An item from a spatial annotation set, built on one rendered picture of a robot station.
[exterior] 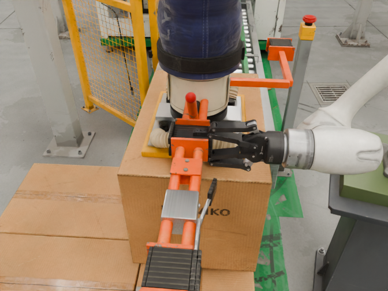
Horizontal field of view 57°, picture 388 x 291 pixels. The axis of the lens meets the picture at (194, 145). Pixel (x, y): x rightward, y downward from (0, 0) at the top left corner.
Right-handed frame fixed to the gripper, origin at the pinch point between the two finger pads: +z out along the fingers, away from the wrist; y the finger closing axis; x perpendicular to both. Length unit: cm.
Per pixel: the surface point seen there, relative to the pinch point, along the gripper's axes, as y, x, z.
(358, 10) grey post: 77, 346, -159
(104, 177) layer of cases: 61, 49, 42
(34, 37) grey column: 32, 132, 102
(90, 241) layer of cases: 61, 15, 39
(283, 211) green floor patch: 114, 83, -50
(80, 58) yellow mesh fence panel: 69, 184, 99
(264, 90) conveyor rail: 55, 122, -34
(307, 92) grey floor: 114, 227, -90
